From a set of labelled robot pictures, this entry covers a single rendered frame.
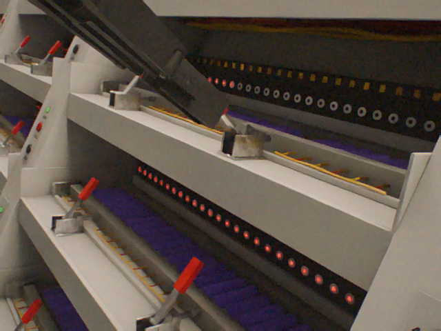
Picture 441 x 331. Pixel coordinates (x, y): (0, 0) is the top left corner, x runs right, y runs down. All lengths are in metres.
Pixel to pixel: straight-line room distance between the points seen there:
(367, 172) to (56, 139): 0.55
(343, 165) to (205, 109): 0.13
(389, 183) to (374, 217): 0.06
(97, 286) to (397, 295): 0.35
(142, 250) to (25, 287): 0.33
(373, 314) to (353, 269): 0.04
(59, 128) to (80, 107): 0.08
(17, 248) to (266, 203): 0.56
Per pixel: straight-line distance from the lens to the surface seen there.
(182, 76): 0.32
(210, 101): 0.35
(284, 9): 0.45
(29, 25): 1.46
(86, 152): 0.80
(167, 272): 0.51
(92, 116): 0.66
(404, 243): 0.28
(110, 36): 0.30
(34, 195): 0.79
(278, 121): 0.57
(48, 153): 0.78
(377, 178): 0.36
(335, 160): 0.38
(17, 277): 0.85
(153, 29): 0.28
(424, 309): 0.27
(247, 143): 0.40
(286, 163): 0.40
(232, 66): 0.69
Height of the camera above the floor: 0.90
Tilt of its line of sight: level
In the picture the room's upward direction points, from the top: 25 degrees clockwise
